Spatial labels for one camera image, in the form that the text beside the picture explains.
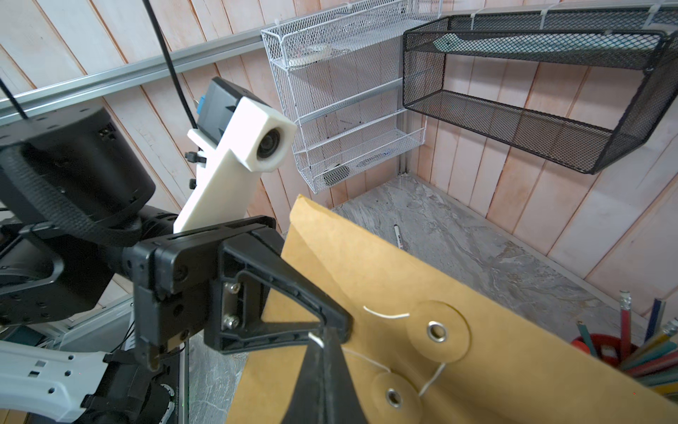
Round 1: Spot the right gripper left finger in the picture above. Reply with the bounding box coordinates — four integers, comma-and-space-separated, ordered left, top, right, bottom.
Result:
282, 332, 325, 424

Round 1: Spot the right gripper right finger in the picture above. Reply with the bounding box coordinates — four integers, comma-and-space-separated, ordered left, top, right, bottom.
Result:
322, 327, 367, 424

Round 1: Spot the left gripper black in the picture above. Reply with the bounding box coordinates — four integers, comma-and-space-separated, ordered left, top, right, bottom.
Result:
121, 214, 353, 371

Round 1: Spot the brown file bag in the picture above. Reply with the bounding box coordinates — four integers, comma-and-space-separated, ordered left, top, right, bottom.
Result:
224, 194, 678, 424

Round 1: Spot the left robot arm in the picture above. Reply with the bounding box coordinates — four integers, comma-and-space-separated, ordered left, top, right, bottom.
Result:
1, 78, 365, 423

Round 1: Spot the marker pen on table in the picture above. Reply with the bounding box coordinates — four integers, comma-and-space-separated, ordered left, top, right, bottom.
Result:
393, 224, 404, 250

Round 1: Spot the red pen holder cup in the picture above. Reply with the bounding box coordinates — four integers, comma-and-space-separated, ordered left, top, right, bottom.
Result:
570, 333, 621, 367

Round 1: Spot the black mesh basket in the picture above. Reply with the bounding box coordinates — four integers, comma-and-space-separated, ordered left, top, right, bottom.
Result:
403, 5, 677, 174

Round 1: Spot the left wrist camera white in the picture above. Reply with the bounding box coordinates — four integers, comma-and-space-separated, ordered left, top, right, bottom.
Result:
173, 77, 298, 233

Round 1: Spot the white wire shelf rack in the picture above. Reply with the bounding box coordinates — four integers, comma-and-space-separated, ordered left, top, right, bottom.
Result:
261, 1, 443, 194

